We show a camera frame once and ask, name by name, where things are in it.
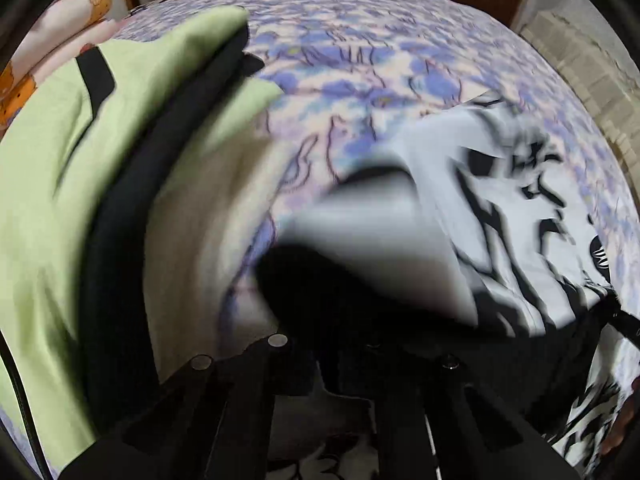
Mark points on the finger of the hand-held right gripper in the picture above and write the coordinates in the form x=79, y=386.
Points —
x=622, y=317

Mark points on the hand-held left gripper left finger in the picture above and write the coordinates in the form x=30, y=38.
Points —
x=250, y=375

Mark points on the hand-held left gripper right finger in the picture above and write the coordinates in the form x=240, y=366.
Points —
x=440, y=395

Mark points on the white black-printed shirt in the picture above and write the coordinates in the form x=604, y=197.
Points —
x=450, y=200

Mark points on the person's right hand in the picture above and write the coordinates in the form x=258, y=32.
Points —
x=625, y=420

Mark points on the black garment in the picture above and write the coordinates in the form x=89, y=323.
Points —
x=130, y=240

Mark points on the lace cloth covered furniture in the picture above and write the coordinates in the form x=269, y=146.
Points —
x=590, y=70

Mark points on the light green garment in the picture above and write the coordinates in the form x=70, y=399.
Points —
x=50, y=185

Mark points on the purple cat print blanket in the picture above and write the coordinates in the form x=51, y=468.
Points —
x=350, y=60

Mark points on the orange cartoon pillow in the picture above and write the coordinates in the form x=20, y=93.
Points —
x=75, y=15

